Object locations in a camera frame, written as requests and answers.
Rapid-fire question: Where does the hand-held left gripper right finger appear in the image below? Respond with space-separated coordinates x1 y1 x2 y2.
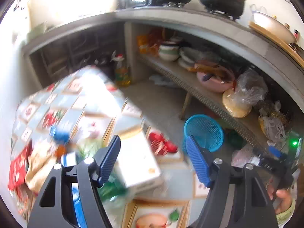
185 135 279 228

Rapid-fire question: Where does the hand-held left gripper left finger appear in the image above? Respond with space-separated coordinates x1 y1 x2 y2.
27 135 121 228

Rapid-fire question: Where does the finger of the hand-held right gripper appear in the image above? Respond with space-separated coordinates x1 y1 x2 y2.
253 146 289 172

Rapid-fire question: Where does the white cardboard box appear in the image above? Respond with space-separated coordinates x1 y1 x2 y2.
114 129 165 194

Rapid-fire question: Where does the blue mesh wastebasket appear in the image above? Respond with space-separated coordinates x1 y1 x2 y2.
184 114 224 153

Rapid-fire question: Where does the orange peel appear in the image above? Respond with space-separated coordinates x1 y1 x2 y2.
55 145 67 158

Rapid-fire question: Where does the blue plastic bag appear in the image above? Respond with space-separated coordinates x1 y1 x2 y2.
49 125 70 145

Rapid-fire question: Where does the red drink can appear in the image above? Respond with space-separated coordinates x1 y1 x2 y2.
8 140 33 191

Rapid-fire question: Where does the person's right hand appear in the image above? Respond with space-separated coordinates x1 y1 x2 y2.
267 180 295 215

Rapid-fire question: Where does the plastic bag of dried goods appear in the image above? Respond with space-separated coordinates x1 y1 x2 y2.
258 101 291 143

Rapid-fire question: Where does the pale crumpled plastic bag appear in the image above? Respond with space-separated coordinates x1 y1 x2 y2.
231 145 259 169

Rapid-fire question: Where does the dark green bag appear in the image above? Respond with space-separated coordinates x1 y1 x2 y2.
224 131 247 148

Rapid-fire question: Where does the clear bag of yellow grain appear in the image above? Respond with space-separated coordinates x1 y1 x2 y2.
222 69 269 118

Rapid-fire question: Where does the pink plastic basin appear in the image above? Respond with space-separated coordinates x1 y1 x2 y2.
194 60 235 93

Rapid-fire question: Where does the cooking oil bottle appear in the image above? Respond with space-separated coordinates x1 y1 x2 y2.
114 54 131 87

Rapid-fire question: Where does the fruit-printed tablecloth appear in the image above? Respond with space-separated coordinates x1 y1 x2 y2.
11 65 195 228

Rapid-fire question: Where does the perforated metal shelf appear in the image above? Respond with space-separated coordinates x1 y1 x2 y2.
138 53 273 152

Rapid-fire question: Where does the white plastic bag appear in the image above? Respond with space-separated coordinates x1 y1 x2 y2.
149 74 178 86

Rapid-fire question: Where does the wooden cutting board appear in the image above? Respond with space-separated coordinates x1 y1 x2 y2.
249 21 304 68

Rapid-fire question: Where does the stack of plates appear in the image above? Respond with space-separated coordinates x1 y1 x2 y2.
178 46 200 69

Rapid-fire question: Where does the stack of bowls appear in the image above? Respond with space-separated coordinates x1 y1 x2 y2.
159 41 180 62

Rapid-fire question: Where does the orange food packet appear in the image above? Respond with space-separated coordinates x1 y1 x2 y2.
136 34 152 54

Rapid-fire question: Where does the red food packet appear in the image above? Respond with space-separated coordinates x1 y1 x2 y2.
150 28 167 55

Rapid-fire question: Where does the white enamel basin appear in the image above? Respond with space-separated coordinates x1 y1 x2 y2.
252 5 297 44

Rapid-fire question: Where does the concrete kitchen counter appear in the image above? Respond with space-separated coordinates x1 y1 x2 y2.
22 6 304 100

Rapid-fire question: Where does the pale green basin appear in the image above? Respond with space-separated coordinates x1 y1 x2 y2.
27 21 49 40

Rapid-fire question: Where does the black cooking pot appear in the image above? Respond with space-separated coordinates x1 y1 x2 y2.
198 0 249 19

